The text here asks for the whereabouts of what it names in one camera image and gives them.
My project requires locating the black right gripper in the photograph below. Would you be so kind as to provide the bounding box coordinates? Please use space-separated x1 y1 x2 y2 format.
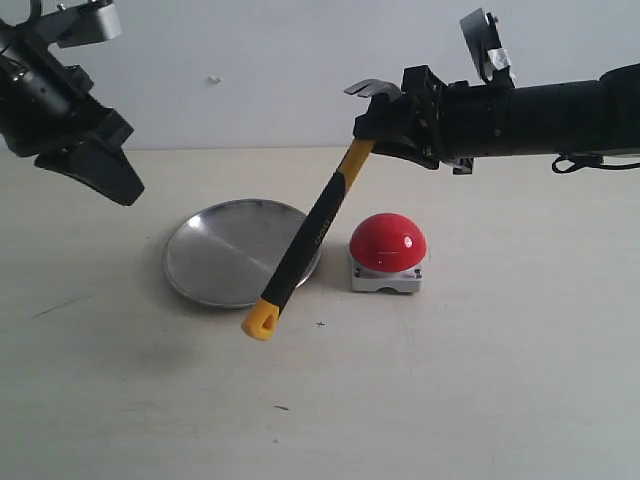
352 65 508 174

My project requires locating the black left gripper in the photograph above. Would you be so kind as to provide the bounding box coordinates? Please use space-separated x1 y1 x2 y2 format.
1 49 145 206

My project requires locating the yellow black claw hammer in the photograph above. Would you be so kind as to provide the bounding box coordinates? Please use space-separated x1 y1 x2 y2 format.
240 78 404 343

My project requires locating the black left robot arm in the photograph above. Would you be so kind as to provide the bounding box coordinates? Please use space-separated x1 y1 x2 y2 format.
1 1 144 206

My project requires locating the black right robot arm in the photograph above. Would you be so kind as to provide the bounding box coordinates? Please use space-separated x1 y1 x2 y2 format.
345 65 639 175

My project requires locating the red dome push button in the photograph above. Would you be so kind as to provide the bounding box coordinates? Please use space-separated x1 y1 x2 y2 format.
348 212 430 295

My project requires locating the round steel plate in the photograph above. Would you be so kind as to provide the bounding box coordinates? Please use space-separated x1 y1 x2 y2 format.
162 198 306 309

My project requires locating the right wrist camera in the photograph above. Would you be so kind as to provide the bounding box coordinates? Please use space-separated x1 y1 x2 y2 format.
459 8 515 89

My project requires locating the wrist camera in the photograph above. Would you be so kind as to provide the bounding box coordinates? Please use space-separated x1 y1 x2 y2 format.
23 1 123 49
459 8 515 89

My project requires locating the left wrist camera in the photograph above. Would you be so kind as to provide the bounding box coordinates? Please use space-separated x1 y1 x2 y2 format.
23 1 123 49

